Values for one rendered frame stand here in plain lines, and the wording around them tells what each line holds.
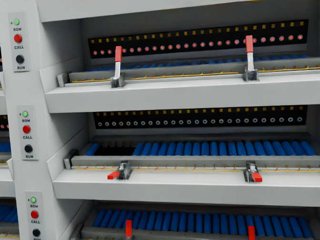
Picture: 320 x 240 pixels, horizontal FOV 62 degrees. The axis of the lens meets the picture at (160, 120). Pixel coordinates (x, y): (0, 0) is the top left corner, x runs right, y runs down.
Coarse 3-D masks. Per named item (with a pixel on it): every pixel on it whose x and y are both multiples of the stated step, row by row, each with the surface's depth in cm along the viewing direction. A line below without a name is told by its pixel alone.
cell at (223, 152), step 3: (219, 144) 65; (222, 144) 64; (225, 144) 64; (219, 147) 63; (222, 147) 62; (225, 147) 62; (219, 150) 62; (222, 150) 61; (225, 150) 61; (219, 153) 61; (222, 153) 60; (225, 153) 60
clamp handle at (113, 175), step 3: (120, 165) 57; (123, 165) 57; (120, 168) 57; (123, 168) 57; (114, 171) 54; (117, 171) 54; (120, 171) 55; (111, 174) 51; (114, 174) 51; (117, 174) 53; (108, 177) 50; (111, 177) 50; (114, 177) 51
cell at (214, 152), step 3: (210, 144) 65; (213, 144) 64; (216, 144) 64; (210, 147) 64; (213, 147) 63; (216, 147) 63; (210, 150) 62; (213, 150) 61; (216, 150) 61; (210, 153) 61; (213, 153) 60; (216, 153) 60
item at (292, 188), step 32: (160, 128) 71; (192, 128) 69; (224, 128) 68; (256, 128) 67; (288, 128) 65; (64, 160) 62; (64, 192) 60; (96, 192) 58; (128, 192) 57; (160, 192) 55; (192, 192) 54; (224, 192) 53; (256, 192) 51; (288, 192) 50
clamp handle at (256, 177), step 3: (252, 165) 52; (252, 168) 52; (252, 171) 51; (255, 171) 51; (252, 174) 48; (255, 174) 48; (258, 174) 48; (252, 177) 48; (255, 177) 46; (258, 177) 46; (261, 177) 45; (255, 180) 46; (258, 180) 45; (261, 180) 45
